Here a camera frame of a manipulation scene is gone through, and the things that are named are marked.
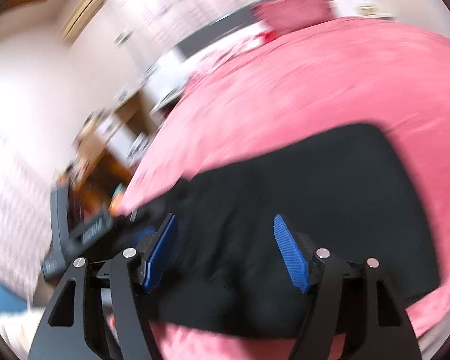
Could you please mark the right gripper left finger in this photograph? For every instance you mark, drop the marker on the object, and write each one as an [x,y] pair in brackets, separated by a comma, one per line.
[90,318]

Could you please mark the black pants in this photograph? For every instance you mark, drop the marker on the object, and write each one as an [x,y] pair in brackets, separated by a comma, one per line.
[345,188]

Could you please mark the white appliance cardboard box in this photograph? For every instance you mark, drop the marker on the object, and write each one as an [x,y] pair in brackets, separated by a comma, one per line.
[137,149]

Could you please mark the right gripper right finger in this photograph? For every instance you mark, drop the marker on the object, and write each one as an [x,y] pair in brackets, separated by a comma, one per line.
[354,299]

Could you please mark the dark red ruffled pillow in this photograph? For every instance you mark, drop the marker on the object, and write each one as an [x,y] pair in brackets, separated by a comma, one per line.
[286,16]

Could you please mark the wooden desk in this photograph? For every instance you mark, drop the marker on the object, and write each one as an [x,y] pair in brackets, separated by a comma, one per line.
[101,148]

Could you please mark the right white nightstand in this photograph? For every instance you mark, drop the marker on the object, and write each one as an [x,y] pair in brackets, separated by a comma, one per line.
[373,9]

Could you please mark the small red cloth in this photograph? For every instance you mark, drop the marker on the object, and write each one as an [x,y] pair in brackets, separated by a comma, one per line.
[268,36]

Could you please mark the patterned white pink curtain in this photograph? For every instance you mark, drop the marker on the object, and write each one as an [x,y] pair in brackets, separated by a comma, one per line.
[25,229]

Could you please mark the pink velvet bed cover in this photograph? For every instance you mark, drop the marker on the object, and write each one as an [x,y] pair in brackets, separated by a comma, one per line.
[307,81]

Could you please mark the grey and white headboard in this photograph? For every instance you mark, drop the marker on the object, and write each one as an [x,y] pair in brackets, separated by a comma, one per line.
[168,74]

